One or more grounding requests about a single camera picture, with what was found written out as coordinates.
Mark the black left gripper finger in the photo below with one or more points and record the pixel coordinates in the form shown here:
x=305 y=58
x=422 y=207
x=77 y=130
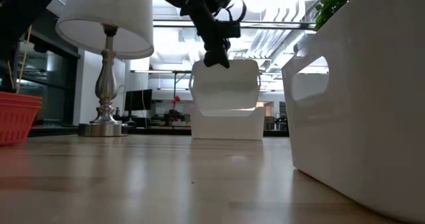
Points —
x=216 y=56

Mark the white plastic basket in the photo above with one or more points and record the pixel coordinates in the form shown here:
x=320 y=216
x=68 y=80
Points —
x=225 y=94
x=229 y=127
x=365 y=117

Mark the red plastic mesh basket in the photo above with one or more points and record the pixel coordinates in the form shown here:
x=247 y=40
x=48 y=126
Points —
x=15 y=124
x=16 y=96
x=20 y=103

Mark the small red object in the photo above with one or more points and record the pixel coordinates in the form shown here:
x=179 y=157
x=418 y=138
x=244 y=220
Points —
x=176 y=99

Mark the black computer monitor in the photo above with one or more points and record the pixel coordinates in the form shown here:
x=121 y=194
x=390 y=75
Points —
x=138 y=99

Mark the white shade silver table lamp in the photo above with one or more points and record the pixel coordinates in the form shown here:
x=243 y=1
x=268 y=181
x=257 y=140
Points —
x=106 y=18

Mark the green plant in black pot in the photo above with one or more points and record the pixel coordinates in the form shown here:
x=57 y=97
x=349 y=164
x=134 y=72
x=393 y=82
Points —
x=328 y=8

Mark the black aluminium table frame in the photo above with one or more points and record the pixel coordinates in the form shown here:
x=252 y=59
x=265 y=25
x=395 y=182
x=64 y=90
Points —
x=159 y=131

